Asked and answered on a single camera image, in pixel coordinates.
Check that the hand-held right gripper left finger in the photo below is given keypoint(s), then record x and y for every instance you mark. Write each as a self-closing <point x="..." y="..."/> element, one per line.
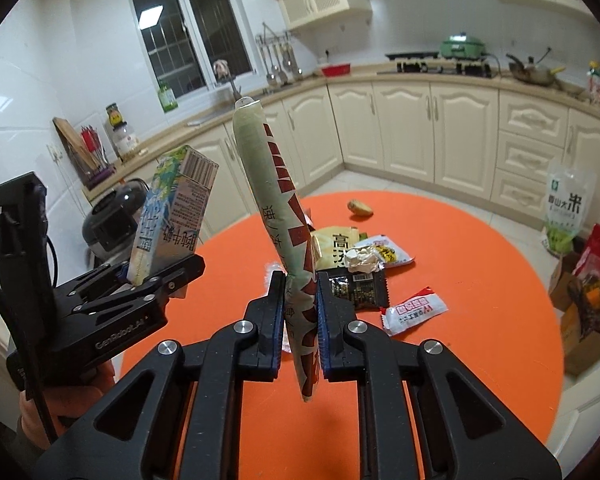
<point x="279" y="305"/>

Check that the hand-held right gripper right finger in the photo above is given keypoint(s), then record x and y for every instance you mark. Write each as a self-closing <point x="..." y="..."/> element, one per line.
<point x="324" y="310"/>

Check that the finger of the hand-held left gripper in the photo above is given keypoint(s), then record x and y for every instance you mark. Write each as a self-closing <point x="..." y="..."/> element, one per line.
<point x="92" y="280"/>
<point x="170" y="280"/>

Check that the black snack wrapper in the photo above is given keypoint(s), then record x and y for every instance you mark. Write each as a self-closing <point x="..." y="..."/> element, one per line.
<point x="357" y="290"/>

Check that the white paper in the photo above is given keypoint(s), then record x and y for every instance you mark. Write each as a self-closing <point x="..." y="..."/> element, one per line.
<point x="362" y="260"/>

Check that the green white milk carton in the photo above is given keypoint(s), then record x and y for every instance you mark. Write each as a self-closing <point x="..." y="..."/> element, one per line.
<point x="175" y="210"/>

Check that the long green red wrapper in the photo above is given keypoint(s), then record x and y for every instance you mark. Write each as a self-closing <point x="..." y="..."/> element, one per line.
<point x="275" y="200"/>

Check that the person's left hand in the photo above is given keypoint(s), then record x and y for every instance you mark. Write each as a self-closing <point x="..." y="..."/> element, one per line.
<point x="80" y="392"/>

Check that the yellow snack bag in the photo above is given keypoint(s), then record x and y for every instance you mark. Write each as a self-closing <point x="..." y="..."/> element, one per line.
<point x="332" y="250"/>

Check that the black rice cooker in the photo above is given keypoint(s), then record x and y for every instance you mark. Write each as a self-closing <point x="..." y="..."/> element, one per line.
<point x="110" y="220"/>

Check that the white red snack wrapper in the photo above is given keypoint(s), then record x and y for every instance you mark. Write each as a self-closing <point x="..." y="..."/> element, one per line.
<point x="412" y="310"/>

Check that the white red yellow wrapper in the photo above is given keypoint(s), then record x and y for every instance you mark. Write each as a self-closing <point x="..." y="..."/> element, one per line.
<point x="397" y="257"/>

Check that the small potato piece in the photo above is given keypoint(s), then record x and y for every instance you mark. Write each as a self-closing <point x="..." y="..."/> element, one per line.
<point x="360" y="208"/>

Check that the wooden cutting board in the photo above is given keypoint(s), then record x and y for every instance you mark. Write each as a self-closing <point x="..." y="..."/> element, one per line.
<point x="70" y="145"/>

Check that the glass jar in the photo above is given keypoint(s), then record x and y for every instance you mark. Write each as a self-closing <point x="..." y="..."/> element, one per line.
<point x="125" y="145"/>

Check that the yellow label bottle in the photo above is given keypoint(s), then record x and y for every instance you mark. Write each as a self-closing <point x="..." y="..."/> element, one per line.
<point x="113" y="116"/>

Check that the green bottle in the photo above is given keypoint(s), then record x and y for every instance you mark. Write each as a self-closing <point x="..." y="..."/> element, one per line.
<point x="167" y="97"/>

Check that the cream lower kitchen cabinets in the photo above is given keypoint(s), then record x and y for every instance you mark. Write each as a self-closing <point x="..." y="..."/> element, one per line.
<point x="405" y="125"/>

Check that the red container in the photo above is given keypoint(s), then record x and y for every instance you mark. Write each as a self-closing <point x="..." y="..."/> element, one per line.
<point x="336" y="70"/>

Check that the rack of hanging utensils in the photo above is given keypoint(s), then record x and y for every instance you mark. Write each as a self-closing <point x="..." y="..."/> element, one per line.
<point x="280" y="60"/>

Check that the kitchen window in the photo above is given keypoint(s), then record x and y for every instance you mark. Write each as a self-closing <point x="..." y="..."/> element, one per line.
<point x="190" y="25"/>

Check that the clear green rice bag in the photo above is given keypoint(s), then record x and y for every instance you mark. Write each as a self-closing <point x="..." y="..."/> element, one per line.
<point x="565" y="210"/>

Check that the cardboard box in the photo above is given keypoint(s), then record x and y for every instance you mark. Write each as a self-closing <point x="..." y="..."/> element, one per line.
<point x="585" y="350"/>

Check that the black gas stove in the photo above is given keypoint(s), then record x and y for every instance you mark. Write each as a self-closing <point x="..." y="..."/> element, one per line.
<point x="440" y="66"/>

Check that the green pot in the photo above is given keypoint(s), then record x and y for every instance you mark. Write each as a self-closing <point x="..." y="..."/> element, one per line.
<point x="462" y="46"/>

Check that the metal wok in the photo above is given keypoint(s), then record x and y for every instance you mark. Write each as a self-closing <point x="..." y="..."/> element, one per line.
<point x="532" y="74"/>

